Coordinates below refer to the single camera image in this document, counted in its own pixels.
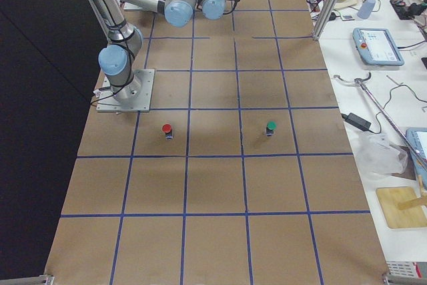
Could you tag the green push button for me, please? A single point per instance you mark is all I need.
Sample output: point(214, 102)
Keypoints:
point(270, 128)

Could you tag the light blue plastic cup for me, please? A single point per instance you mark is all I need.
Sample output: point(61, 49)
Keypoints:
point(366, 9)

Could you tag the metal reacher stick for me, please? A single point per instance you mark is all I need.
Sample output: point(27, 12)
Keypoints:
point(361, 82)

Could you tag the black power adapter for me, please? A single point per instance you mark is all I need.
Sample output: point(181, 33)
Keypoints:
point(357, 122)

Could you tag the clear plastic bag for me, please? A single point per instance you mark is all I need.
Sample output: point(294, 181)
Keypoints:
point(376, 155)

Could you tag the wooden cutting board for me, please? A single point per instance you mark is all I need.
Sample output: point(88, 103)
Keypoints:
point(402, 208)

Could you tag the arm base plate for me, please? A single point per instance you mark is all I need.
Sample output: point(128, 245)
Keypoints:
point(134, 97)
point(136, 6)

